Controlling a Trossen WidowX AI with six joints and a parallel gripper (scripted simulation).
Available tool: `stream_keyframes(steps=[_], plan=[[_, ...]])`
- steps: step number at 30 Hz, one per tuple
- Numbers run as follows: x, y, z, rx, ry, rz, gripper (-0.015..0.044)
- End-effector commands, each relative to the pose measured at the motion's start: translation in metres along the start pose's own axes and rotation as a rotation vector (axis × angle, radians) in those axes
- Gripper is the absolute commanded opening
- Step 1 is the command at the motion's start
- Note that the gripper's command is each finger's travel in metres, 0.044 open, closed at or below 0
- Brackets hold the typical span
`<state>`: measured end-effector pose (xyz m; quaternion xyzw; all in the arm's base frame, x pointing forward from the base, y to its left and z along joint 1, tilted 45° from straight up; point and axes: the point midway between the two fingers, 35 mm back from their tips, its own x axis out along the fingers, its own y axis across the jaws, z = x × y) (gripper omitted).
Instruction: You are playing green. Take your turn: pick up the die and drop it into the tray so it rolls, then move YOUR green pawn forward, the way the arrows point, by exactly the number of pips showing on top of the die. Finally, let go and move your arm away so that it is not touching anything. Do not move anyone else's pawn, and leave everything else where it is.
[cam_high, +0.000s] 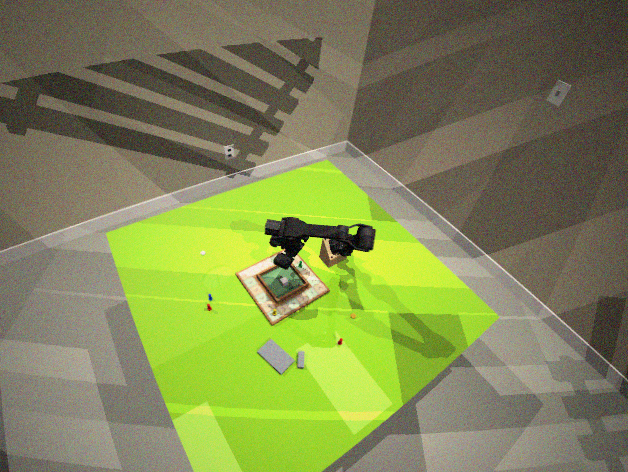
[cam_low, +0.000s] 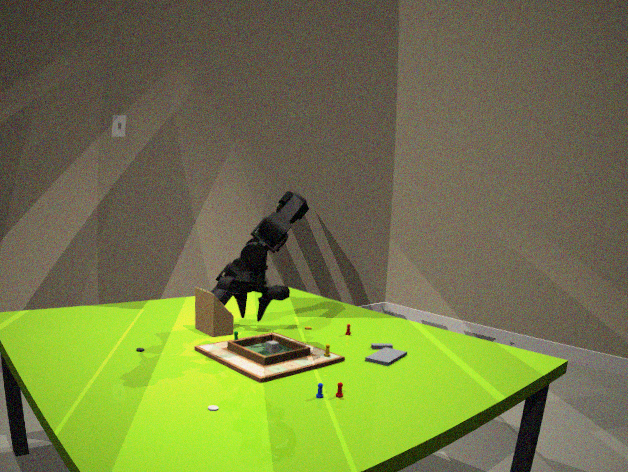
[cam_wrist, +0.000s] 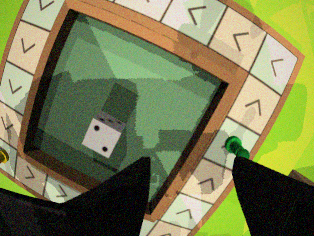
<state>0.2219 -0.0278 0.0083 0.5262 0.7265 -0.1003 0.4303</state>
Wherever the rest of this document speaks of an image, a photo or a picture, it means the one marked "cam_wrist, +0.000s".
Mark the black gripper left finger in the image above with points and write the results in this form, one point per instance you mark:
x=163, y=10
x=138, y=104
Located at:
x=114, y=208

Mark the green game pawn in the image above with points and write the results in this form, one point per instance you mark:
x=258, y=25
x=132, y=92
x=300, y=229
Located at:
x=234, y=146

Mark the grey die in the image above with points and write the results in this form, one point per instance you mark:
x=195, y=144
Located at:
x=102, y=134

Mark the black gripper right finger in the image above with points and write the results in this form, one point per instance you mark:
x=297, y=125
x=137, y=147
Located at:
x=273, y=204

